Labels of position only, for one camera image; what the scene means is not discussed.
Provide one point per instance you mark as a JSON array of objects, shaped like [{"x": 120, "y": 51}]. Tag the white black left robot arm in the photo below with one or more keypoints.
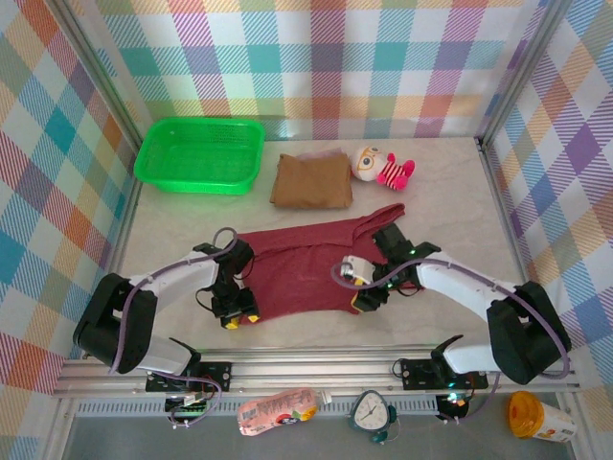
[{"x": 187, "y": 282}]

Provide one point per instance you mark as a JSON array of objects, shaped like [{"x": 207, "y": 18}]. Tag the pink snack pouch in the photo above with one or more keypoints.
[{"x": 278, "y": 412}]

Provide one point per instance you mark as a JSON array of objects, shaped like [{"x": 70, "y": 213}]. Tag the long aluminium frame rail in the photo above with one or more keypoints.
[{"x": 311, "y": 371}]

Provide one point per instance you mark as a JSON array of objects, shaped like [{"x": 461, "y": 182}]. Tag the tan tank top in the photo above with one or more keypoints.
[{"x": 311, "y": 184}]

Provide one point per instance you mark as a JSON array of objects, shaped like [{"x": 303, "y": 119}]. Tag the teal alarm clock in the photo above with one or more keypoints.
[{"x": 369, "y": 412}]

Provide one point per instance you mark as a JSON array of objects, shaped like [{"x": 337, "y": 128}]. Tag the plush doll with glasses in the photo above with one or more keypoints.
[{"x": 371, "y": 165}]

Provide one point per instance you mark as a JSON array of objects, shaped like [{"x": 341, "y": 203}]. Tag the aluminium corner post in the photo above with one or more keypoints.
[
  {"x": 98, "y": 62},
  {"x": 524, "y": 62}
]

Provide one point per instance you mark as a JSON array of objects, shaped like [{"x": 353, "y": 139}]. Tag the green circuit board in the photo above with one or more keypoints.
[{"x": 189, "y": 409}]

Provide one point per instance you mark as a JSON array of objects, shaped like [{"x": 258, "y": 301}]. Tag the maroon tank top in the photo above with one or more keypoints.
[{"x": 297, "y": 278}]

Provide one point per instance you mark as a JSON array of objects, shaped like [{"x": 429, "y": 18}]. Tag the aluminium side rail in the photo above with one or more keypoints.
[
  {"x": 498, "y": 191},
  {"x": 127, "y": 215}
]

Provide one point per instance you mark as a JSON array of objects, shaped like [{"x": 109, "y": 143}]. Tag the cup with orange lid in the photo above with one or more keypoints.
[{"x": 531, "y": 414}]

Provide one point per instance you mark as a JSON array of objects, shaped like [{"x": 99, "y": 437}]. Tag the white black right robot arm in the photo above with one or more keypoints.
[{"x": 455, "y": 282}]

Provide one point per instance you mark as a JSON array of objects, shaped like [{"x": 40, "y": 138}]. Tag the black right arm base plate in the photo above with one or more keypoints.
[{"x": 416, "y": 374}]

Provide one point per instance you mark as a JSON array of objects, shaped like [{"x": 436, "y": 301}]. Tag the green plastic basket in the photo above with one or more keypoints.
[{"x": 201, "y": 153}]

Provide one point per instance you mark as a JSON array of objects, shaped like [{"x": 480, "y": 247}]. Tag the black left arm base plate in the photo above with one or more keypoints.
[{"x": 218, "y": 374}]

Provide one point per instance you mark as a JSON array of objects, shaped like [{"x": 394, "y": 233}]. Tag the small controller board with led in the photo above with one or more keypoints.
[{"x": 455, "y": 402}]

